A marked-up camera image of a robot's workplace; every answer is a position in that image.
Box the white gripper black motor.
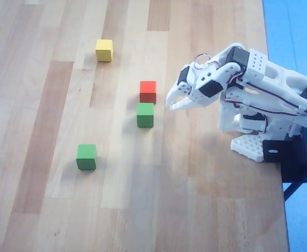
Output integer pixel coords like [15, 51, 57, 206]
[165, 62, 224, 111]

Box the green wooden cube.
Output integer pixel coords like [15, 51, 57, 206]
[136, 102, 155, 128]
[76, 144, 98, 171]

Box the red wooden cube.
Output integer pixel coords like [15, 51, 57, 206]
[139, 80, 157, 105]

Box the yellow wooden cube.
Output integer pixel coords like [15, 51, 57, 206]
[95, 39, 114, 62]

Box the black table clamp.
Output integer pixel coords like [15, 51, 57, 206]
[262, 135, 307, 183]

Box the black diagonal table strut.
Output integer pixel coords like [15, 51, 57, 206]
[283, 181, 306, 203]

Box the red white servo wire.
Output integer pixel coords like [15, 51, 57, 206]
[193, 53, 221, 70]

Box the white perforated base plate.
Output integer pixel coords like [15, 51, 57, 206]
[230, 133, 265, 162]

